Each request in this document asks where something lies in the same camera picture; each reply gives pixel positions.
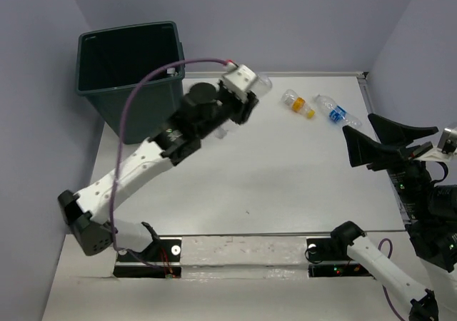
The clear unlabelled bottle front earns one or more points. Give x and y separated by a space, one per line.
260 89

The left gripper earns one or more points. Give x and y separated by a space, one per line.
245 108

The small bottle yellow cap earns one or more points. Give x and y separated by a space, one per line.
297 104

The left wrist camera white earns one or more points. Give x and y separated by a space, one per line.
239 79

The dark green plastic bin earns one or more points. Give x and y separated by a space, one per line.
110 62

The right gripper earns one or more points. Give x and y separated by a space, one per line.
361 148

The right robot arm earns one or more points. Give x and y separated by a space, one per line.
430 208

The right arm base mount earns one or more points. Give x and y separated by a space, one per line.
324 261

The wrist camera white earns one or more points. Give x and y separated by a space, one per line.
445 151
239 79

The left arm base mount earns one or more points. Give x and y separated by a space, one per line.
162 261

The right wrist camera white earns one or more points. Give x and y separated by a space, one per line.
445 151

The clear bottle blue label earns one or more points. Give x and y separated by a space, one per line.
334 114

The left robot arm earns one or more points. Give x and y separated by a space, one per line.
89 213

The white foam strip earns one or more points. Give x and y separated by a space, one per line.
245 257

